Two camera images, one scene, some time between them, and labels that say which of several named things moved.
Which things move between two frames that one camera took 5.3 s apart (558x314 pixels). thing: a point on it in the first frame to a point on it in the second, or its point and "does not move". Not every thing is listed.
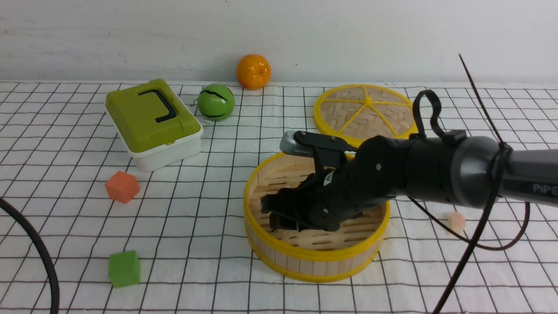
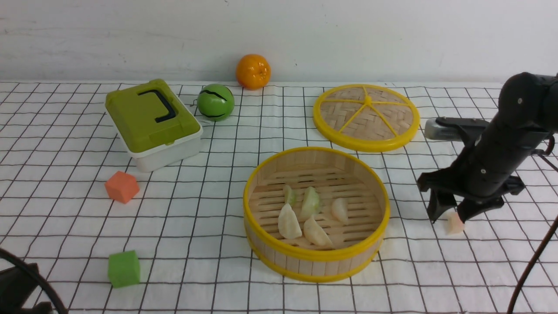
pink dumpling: x=456 y=221 does not move
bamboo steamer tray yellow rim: x=309 y=256 does not move
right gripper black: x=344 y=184 to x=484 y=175
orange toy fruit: x=253 y=72 does not move
